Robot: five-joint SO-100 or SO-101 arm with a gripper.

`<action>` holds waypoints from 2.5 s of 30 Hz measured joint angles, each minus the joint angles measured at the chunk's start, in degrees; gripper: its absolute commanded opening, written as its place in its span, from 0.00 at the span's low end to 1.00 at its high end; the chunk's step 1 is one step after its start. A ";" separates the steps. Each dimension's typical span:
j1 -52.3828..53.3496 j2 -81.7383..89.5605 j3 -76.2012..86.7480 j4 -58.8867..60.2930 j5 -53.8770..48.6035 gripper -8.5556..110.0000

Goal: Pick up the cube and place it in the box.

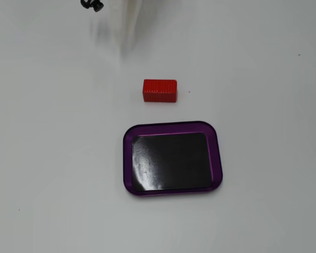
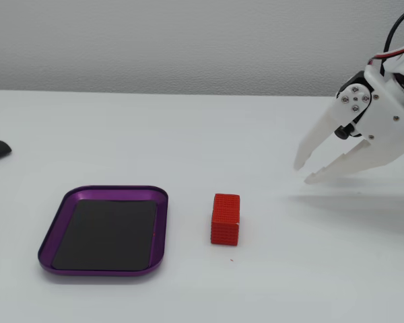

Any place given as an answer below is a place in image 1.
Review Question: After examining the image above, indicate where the small black camera white mount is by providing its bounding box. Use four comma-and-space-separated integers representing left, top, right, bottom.
80, 0, 105, 13

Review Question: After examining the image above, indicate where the red rectangular block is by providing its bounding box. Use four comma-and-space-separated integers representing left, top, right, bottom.
142, 79, 178, 103

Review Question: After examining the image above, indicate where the purple tray with black mat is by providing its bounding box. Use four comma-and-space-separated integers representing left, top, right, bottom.
123, 120, 224, 198

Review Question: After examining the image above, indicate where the white fixed gripper finger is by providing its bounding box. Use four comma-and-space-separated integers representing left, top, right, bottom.
108, 0, 147, 57

